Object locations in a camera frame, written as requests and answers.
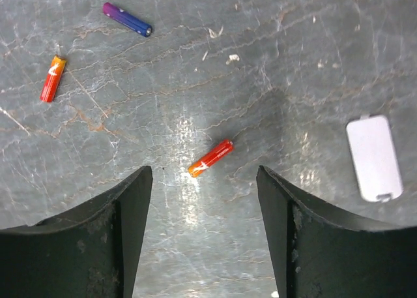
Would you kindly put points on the orange red battery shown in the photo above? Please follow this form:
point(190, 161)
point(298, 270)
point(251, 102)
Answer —
point(209, 159)

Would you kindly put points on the white remote battery cover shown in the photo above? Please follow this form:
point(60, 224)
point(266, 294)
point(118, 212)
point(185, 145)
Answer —
point(374, 159)

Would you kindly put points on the red battery near centre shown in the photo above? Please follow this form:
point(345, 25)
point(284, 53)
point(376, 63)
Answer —
point(53, 79)

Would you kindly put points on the purple battery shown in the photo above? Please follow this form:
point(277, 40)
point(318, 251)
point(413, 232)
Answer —
point(126, 19)

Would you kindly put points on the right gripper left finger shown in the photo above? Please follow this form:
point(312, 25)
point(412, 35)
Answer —
point(91, 250)

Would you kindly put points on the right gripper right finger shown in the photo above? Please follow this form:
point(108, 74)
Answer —
point(320, 250)

